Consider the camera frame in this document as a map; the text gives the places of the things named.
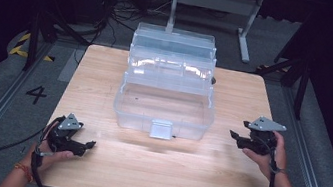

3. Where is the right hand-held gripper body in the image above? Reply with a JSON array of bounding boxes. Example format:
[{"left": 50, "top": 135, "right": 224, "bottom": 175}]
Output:
[{"left": 235, "top": 113, "right": 289, "bottom": 159}]

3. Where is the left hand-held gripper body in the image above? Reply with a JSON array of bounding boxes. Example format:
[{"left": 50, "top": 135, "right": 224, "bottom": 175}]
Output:
[{"left": 43, "top": 109, "right": 94, "bottom": 159}]

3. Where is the clear plastic storage box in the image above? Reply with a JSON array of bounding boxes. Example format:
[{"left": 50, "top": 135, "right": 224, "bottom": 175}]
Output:
[{"left": 108, "top": 19, "right": 229, "bottom": 148}]

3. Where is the person's left hand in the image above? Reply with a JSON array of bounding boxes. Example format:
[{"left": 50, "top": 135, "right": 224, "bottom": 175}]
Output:
[{"left": 26, "top": 112, "right": 82, "bottom": 178}]

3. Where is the person's right hand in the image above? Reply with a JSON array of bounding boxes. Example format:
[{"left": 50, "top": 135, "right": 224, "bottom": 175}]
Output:
[{"left": 237, "top": 125, "right": 293, "bottom": 185}]

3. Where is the black tripod stand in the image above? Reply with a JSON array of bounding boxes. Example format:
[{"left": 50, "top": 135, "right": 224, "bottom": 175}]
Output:
[
  {"left": 248, "top": 49, "right": 314, "bottom": 122},
  {"left": 20, "top": 7, "right": 95, "bottom": 82}
]

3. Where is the yellow black floor tape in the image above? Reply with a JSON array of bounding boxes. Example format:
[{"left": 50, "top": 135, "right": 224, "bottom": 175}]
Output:
[{"left": 7, "top": 30, "right": 60, "bottom": 64}]

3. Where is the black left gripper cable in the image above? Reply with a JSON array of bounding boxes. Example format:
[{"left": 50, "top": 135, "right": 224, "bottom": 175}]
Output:
[{"left": 25, "top": 113, "right": 66, "bottom": 187}]

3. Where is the red bracelet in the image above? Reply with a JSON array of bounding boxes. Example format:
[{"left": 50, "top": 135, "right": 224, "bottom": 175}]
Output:
[{"left": 11, "top": 162, "right": 37, "bottom": 184}]

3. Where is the white metal stand frame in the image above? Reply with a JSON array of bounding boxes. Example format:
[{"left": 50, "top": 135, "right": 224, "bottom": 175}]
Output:
[{"left": 160, "top": 0, "right": 265, "bottom": 66}]

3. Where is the bundle of black cables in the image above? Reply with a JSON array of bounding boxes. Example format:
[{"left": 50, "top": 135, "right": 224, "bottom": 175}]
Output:
[{"left": 74, "top": 0, "right": 181, "bottom": 60}]

